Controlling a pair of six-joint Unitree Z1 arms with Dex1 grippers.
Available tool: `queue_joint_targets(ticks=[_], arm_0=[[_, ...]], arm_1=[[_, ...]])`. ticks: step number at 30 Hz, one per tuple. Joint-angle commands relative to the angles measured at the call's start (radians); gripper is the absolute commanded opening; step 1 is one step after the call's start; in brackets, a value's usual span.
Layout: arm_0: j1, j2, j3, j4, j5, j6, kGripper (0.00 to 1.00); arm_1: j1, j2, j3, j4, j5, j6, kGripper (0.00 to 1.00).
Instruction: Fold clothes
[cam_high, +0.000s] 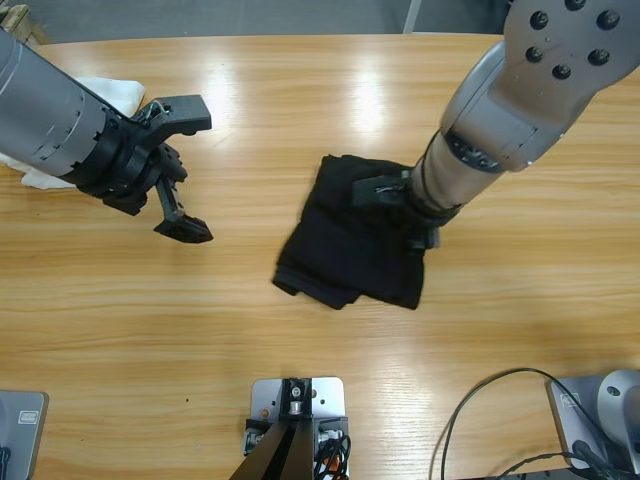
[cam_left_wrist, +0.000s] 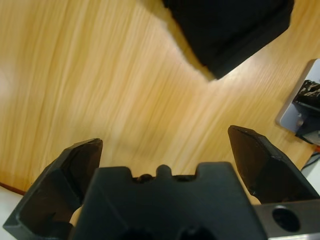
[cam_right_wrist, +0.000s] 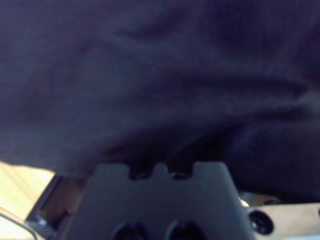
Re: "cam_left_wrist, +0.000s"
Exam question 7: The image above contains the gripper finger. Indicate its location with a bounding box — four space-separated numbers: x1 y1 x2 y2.
227 124 320 205
3 138 104 238

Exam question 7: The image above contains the black polo shirt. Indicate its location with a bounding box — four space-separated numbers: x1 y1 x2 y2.
159 0 295 81

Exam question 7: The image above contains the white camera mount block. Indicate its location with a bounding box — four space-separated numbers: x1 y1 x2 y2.
275 58 320 137

